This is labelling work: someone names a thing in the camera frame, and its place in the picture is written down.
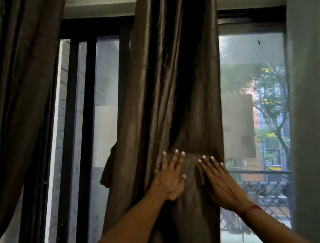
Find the person's left hand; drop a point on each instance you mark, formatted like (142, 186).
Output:
(170, 180)

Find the person's right hand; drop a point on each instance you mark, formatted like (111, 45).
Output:
(222, 187)

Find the dark brown curtain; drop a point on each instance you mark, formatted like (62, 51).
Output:
(27, 87)
(162, 87)

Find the light teal curtain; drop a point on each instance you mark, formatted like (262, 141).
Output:
(305, 125)

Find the person's left forearm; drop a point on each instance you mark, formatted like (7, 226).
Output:
(137, 222)

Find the red wrist band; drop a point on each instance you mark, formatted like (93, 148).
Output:
(250, 209)

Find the black balcony railing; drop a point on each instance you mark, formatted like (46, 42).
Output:
(260, 172)

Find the green tree outside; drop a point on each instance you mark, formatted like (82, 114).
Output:
(270, 82)

